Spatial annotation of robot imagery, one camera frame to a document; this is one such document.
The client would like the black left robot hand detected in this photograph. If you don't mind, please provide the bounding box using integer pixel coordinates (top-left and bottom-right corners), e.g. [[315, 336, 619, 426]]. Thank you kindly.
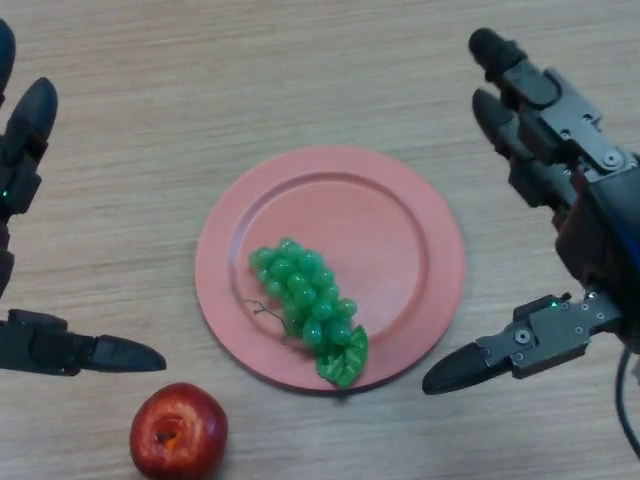
[[0, 18, 168, 377]]

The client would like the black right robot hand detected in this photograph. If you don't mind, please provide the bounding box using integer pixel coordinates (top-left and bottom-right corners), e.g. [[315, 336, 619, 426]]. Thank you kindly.
[[421, 28, 640, 396]]

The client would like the green grape bunch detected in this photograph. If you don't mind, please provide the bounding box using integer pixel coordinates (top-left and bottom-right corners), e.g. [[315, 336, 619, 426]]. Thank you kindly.
[[243, 237, 370, 389]]

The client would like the pink round plate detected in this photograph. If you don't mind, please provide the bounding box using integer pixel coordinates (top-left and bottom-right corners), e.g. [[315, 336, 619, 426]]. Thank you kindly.
[[194, 145, 467, 395]]

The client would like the red apple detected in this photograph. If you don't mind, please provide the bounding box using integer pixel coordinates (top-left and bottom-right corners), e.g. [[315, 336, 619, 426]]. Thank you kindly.
[[129, 382, 230, 480]]

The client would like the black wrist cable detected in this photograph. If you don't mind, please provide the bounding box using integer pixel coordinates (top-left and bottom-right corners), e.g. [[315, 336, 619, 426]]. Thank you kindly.
[[614, 347, 640, 464]]

